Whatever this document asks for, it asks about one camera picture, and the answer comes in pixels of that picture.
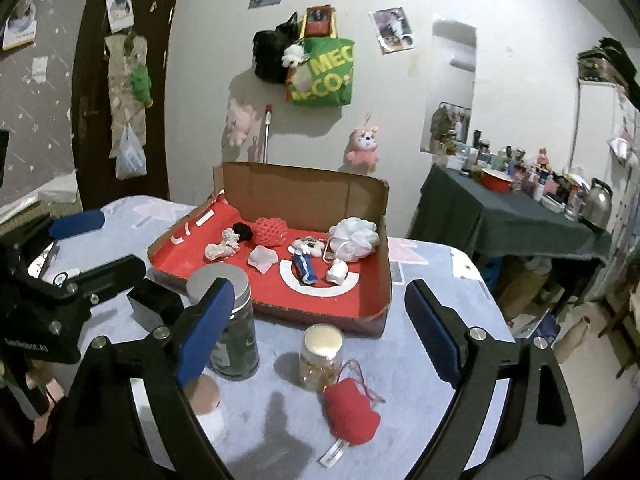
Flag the photo on door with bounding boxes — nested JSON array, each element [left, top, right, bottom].
[[106, 0, 135, 32]]

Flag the steel kettle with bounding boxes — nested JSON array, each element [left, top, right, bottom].
[[580, 177, 615, 231]]

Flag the clear plastic bag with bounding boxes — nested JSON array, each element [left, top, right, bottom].
[[115, 122, 148, 181]]

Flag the red bowl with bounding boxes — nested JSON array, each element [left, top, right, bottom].
[[480, 167, 516, 193]]

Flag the green plush toy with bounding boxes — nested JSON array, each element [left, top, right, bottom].
[[129, 64, 153, 107]]

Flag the beige hanging organizer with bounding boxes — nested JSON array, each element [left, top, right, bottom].
[[104, 30, 149, 161]]

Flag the orange foam net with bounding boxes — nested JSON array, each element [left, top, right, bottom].
[[252, 217, 288, 247]]

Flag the cluster of cosmetic bottles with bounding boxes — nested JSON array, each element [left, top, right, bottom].
[[440, 127, 586, 216]]

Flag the dark wooden door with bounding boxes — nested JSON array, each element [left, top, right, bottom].
[[70, 0, 186, 211]]

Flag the red-tipped brush handle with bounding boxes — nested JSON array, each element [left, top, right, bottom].
[[260, 103, 274, 163]]

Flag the large glass jar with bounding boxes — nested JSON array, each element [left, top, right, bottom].
[[187, 265, 261, 381]]

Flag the white plush dog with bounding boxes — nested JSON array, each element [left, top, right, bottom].
[[281, 42, 307, 68]]

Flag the white bottle with tan cap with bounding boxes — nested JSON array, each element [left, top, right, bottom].
[[187, 377, 228, 446]]

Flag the white bath pouf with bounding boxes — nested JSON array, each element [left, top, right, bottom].
[[327, 217, 381, 262]]

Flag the red plush heart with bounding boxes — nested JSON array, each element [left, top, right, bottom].
[[317, 359, 387, 468]]

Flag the dark red picture card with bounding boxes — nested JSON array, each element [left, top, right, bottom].
[[303, 5, 335, 38]]

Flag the white and pink cloth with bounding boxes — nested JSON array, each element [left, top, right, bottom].
[[248, 245, 278, 274]]

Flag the pink plush cat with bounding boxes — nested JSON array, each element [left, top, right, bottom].
[[345, 125, 382, 171]]

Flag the green tote bag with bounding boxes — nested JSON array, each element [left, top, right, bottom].
[[285, 10, 357, 107]]

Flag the red-lined cardboard box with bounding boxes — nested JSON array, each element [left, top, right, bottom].
[[146, 161, 393, 338]]

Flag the pink plush pig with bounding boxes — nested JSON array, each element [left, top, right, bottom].
[[225, 100, 256, 148]]

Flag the brown suitcase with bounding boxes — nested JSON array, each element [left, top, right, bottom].
[[577, 49, 623, 83]]

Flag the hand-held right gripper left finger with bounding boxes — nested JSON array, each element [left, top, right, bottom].
[[52, 276, 236, 480]]

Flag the table with dark cloth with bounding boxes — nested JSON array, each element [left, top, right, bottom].
[[407, 162, 613, 321]]

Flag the wall photo poster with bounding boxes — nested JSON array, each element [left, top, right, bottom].
[[369, 7, 416, 55]]

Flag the small jar of yellow capsules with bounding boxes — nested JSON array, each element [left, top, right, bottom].
[[299, 324, 345, 392]]

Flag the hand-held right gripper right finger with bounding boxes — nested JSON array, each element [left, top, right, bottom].
[[404, 279, 583, 480]]

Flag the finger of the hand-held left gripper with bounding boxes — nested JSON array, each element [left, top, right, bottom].
[[0, 208, 106, 261], [30, 254, 147, 311]]

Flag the white pocket device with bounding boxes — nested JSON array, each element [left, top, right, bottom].
[[40, 270, 81, 288]]

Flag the wall calendar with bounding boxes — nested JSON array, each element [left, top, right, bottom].
[[0, 0, 40, 52]]

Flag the wall mirror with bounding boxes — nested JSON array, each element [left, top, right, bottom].
[[420, 19, 478, 166]]

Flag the dark clothes pile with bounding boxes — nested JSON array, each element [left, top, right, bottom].
[[597, 36, 640, 106]]

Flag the cream crochet scrunchie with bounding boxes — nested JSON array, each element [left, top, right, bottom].
[[205, 228, 242, 262]]

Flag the white patterned scrunchie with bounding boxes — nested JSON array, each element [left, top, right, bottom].
[[292, 236, 328, 257]]

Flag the white wardrobe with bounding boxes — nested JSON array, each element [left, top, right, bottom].
[[575, 80, 640, 201]]

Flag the black backpack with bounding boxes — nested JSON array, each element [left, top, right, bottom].
[[251, 11, 301, 83]]

